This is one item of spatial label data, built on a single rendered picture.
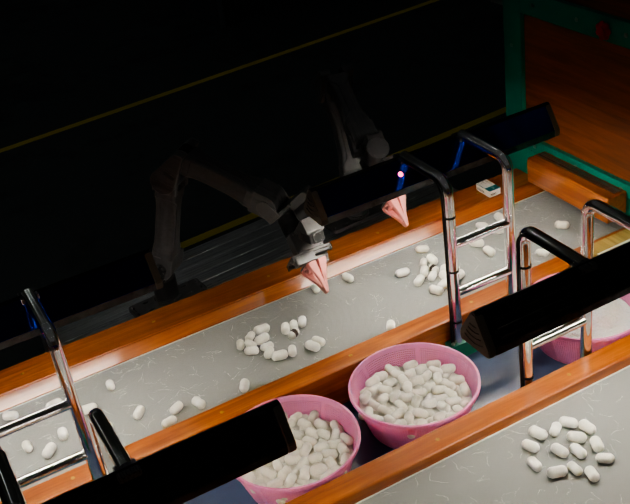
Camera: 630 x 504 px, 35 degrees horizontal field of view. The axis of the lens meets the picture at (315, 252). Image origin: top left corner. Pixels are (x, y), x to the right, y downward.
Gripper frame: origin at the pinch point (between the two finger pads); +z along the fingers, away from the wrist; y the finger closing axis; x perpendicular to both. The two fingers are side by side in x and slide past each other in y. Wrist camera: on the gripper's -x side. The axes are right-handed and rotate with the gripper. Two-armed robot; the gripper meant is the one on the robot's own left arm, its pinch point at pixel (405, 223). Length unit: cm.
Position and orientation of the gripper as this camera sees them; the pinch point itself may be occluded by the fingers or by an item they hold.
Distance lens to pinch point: 246.1
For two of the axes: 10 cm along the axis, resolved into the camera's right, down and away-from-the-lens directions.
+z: 4.4, 8.5, -2.7
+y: 8.7, -3.4, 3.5
